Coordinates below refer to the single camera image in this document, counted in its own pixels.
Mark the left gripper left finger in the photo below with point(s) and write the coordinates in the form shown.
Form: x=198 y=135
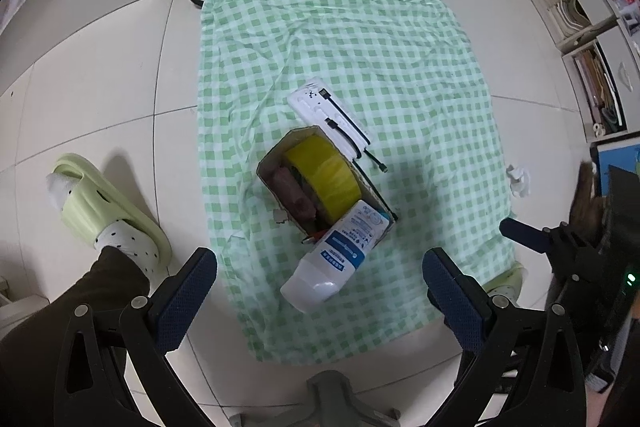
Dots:
x=158 y=326

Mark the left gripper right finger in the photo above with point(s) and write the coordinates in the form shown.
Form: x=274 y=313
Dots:
x=489 y=331

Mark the white blue drink bottle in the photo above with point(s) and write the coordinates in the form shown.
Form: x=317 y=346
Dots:
x=325 y=270

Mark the pink tissue pack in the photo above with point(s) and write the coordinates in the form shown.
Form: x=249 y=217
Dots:
x=291 y=195

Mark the yellow packing tape roll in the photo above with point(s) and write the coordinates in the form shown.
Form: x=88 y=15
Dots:
x=327 y=174

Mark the white power bank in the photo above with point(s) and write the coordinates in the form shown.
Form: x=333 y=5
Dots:
x=317 y=105

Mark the red pen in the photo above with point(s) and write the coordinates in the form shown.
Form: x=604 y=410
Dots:
x=313 y=238

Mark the right green slipper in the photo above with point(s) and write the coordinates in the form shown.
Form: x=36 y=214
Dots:
x=508 y=284

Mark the green slipper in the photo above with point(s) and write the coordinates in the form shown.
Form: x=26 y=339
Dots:
x=76 y=165
x=508 y=284

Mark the white polka dot sock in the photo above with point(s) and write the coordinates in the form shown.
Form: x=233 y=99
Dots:
x=127 y=244

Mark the person left leg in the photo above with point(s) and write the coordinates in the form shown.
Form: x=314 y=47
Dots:
x=30 y=353

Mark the crumpled white tissue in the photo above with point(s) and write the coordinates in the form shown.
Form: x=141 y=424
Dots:
x=519 y=180

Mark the left green slipper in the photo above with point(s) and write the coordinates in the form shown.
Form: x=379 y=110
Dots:
x=76 y=165

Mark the cardboard box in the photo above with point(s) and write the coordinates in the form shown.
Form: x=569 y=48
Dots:
x=273 y=160

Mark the white bookshelf cabinet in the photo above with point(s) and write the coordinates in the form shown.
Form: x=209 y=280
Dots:
x=598 y=41

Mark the green checkered cloth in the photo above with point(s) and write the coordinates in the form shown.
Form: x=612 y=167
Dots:
x=405 y=74

